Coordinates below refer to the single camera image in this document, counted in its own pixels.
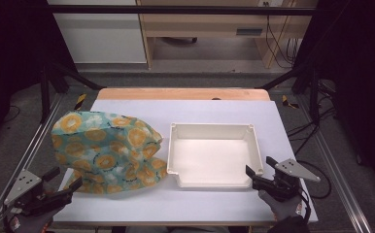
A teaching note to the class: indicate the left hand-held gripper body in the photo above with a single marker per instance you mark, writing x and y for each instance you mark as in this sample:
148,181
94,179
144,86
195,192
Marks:
23,187

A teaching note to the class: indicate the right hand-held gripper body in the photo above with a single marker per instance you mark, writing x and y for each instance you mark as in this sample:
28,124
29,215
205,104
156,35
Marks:
292,170

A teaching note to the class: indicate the white plastic tray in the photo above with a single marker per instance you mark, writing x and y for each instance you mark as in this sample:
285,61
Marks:
208,158

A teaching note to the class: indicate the green orange-print cloth bag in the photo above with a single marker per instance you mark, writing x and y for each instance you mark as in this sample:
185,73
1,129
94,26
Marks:
104,152

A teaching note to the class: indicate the person's left hand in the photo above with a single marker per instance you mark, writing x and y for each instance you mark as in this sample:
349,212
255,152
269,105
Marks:
33,223

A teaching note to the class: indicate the person's right hand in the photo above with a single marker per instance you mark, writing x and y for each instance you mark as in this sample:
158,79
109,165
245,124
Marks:
284,208

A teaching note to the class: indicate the yellow black tape piece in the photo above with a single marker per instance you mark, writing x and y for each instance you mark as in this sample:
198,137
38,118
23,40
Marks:
80,101
286,101

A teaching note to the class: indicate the black metal stand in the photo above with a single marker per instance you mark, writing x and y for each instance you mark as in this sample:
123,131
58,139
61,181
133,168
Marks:
314,93
44,93

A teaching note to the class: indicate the white table cover board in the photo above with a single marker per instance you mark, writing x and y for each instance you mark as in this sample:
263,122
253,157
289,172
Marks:
192,110

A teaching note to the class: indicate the black curtain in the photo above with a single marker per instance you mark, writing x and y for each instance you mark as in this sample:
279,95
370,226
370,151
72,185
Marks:
363,64
10,48

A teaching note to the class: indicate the white cabinet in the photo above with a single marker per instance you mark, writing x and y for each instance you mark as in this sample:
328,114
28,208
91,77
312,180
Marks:
101,39

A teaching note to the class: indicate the light wooden desk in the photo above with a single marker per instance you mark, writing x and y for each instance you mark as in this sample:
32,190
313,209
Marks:
201,22

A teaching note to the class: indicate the aluminium floor rail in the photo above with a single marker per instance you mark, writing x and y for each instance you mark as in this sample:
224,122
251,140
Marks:
334,168
36,142

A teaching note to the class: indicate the black horizontal frame bar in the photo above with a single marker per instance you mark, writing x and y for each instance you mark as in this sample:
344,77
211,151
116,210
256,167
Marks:
176,9

